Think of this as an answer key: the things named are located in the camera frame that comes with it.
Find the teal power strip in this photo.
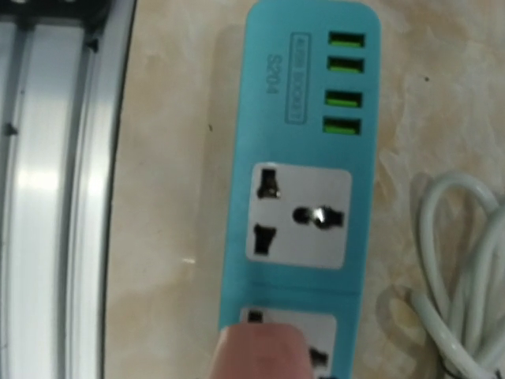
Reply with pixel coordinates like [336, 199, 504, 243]
[218, 0, 505, 379]

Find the pink charger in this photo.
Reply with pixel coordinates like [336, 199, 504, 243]
[207, 323, 313, 379]

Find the front aluminium rail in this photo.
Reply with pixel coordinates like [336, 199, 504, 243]
[1, 1, 136, 378]

